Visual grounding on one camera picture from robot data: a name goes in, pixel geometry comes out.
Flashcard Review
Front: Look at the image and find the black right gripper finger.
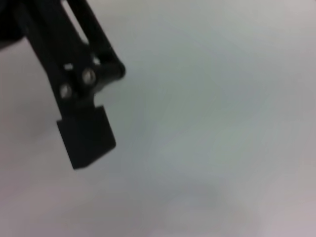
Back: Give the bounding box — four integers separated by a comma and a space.
0, 0, 126, 170

